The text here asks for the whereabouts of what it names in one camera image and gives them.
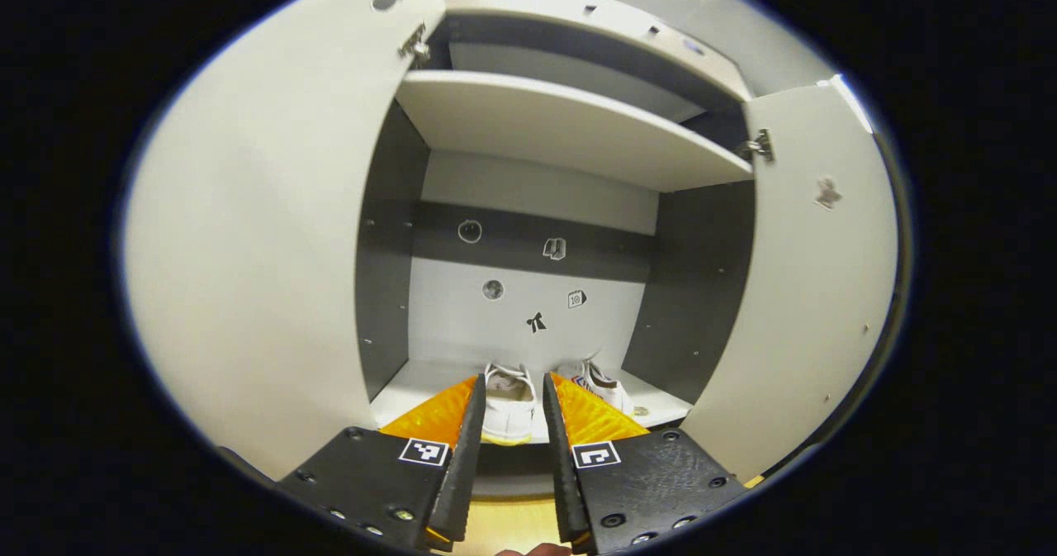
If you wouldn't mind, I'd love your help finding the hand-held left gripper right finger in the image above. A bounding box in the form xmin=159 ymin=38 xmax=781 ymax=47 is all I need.
xmin=541 ymin=372 xmax=751 ymax=555

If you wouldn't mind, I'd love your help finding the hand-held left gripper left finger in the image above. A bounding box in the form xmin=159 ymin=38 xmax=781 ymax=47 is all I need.
xmin=277 ymin=373 xmax=488 ymax=553

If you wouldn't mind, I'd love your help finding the white canvas shoe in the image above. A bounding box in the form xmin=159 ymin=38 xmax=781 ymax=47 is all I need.
xmin=562 ymin=360 xmax=637 ymax=418
xmin=481 ymin=362 xmax=538 ymax=445

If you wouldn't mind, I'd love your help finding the white grey shoe cabinet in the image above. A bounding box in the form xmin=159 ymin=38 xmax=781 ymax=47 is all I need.
xmin=355 ymin=0 xmax=759 ymax=499

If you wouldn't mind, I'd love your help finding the white shoe cabinet door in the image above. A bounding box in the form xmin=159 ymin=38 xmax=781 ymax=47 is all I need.
xmin=681 ymin=77 xmax=901 ymax=484
xmin=122 ymin=0 xmax=447 ymax=482

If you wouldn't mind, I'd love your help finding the metal door hinge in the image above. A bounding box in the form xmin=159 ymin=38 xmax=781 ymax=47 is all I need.
xmin=398 ymin=23 xmax=432 ymax=65
xmin=737 ymin=128 xmax=775 ymax=163

